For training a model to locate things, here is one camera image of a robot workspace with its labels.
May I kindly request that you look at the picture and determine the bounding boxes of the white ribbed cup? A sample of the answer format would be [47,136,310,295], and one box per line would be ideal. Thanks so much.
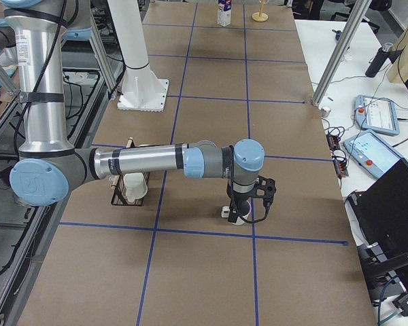
[232,201,252,225]

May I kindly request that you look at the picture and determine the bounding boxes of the black water bottle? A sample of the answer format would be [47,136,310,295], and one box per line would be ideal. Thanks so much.
[364,42,393,77]

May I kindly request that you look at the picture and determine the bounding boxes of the wooden stand with round base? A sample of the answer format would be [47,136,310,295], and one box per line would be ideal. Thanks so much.
[252,0,269,22]

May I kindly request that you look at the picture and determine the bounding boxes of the aluminium frame post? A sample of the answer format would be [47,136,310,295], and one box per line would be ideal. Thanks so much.
[311,0,371,107]

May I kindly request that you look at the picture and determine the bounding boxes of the blue white milk carton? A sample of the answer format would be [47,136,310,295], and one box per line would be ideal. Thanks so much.
[217,0,232,26]

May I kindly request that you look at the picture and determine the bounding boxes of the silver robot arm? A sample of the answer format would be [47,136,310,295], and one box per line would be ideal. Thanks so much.
[4,1,276,224]

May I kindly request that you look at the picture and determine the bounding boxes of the near teach pendant tablet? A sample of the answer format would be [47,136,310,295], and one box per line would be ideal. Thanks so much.
[343,129,404,179]

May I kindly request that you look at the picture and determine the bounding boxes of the teach pendant tablet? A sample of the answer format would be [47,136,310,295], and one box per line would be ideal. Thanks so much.
[343,129,404,179]
[354,94,400,136]

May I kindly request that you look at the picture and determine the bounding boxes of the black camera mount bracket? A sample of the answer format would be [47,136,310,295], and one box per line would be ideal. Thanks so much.
[249,175,277,208]

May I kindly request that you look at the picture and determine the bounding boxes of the white cup in rack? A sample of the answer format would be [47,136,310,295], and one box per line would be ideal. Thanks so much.
[123,173,148,202]

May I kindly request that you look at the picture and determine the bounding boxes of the far teach pendant tablet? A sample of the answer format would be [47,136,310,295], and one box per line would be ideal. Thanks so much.
[354,94,400,136]

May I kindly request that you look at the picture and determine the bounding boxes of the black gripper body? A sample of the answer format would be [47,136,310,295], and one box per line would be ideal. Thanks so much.
[221,193,250,223]

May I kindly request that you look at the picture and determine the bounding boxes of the black power strip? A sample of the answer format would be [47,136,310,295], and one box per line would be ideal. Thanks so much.
[326,134,349,179]

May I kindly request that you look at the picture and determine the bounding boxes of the small silver cylinder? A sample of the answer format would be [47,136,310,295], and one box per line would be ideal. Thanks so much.
[320,106,331,118]

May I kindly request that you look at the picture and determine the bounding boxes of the black laptop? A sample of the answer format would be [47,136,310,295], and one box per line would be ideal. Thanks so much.
[348,158,408,256]

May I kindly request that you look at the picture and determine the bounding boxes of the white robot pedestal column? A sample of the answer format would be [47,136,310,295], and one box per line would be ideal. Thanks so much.
[108,0,169,112]

